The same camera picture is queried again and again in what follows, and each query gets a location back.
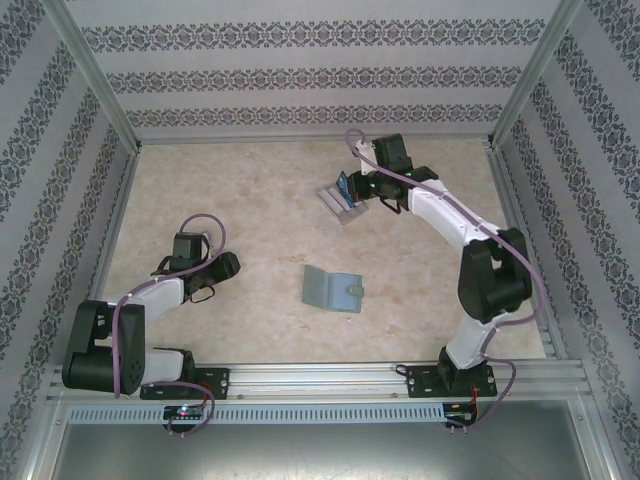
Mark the blue credit card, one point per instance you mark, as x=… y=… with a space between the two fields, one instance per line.
x=344 y=182

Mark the clear acrylic card stand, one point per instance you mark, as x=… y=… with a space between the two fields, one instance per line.
x=332 y=200

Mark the grey-green card holder wallet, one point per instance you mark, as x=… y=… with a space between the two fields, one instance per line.
x=320 y=287

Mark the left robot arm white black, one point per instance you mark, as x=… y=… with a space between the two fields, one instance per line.
x=100 y=345

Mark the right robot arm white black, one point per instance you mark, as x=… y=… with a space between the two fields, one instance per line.
x=440 y=210

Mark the left controller board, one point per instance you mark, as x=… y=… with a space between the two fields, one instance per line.
x=182 y=411

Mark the controller board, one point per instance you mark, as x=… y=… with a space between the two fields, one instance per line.
x=182 y=411
x=460 y=417

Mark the grey metal sheet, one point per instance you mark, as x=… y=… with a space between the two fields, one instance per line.
x=320 y=455

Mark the right controller board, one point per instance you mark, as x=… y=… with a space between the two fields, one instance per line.
x=460 y=417

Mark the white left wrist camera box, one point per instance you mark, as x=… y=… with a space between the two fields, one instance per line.
x=207 y=239

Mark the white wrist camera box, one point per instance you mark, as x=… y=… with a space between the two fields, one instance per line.
x=207 y=239
x=362 y=149

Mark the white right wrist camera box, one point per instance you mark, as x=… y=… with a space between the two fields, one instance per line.
x=362 y=149

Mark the aluminium side rail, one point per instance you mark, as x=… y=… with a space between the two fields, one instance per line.
x=511 y=200
x=119 y=200

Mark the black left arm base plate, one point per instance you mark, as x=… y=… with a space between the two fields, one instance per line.
x=215 y=380

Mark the aluminium frame post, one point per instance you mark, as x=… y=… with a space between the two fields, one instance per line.
x=90 y=65
x=535 y=65

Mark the aluminium mounting rail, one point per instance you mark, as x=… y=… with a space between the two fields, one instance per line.
x=310 y=380

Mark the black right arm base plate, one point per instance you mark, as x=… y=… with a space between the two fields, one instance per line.
x=422 y=382

